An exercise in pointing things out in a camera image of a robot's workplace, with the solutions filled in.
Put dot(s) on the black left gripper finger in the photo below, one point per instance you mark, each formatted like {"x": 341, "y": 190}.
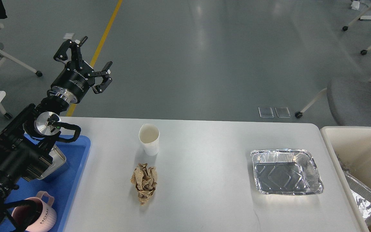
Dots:
{"x": 69, "y": 53}
{"x": 104, "y": 74}

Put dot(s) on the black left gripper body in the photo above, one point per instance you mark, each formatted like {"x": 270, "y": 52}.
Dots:
{"x": 72, "y": 85}

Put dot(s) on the white paper cup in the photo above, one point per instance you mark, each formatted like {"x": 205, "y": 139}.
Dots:
{"x": 149, "y": 138}

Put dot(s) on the stainless steel tray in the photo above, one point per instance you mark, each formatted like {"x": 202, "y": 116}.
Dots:
{"x": 59, "y": 165}

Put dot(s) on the pink mug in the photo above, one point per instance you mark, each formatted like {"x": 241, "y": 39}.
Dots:
{"x": 44, "y": 216}

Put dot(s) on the aluminium foil tray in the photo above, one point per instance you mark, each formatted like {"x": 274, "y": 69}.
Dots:
{"x": 286, "y": 172}

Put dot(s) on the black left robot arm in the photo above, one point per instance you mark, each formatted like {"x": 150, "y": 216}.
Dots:
{"x": 26, "y": 142}

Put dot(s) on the blue plastic tray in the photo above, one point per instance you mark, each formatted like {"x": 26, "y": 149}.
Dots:
{"x": 62, "y": 184}

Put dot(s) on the crumpled brown paper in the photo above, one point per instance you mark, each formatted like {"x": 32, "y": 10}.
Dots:
{"x": 144, "y": 179}

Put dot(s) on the white bin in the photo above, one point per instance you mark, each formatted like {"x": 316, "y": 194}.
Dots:
{"x": 350, "y": 150}

